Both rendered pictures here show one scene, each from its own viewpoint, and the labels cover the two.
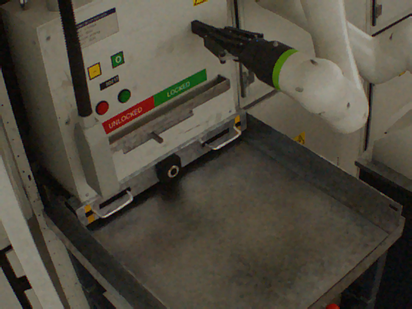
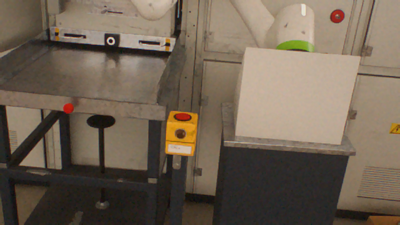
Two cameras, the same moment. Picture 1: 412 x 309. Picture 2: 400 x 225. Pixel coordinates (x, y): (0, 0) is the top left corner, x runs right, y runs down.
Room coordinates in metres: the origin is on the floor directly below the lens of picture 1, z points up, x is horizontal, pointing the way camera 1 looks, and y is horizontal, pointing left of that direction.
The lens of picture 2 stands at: (-0.04, -1.36, 1.42)
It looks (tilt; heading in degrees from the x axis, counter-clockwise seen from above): 24 degrees down; 38
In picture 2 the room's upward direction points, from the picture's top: 5 degrees clockwise
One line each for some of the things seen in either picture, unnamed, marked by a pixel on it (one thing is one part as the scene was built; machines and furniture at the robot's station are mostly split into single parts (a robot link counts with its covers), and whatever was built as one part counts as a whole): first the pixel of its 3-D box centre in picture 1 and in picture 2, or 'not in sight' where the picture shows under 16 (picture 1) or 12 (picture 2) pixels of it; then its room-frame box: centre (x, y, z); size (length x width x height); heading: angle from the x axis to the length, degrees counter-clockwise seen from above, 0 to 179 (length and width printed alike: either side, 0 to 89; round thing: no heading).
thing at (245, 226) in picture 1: (219, 226); (100, 70); (1.01, -0.02, 0.82); 0.68 x 0.62 x 0.06; 36
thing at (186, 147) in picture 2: not in sight; (181, 133); (0.80, -0.64, 0.85); 0.08 x 0.08 x 0.10; 36
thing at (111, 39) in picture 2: (170, 168); (111, 40); (1.15, 0.08, 0.90); 0.06 x 0.03 x 0.05; 126
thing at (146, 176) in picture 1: (160, 162); (114, 37); (1.18, 0.11, 0.89); 0.54 x 0.05 x 0.06; 126
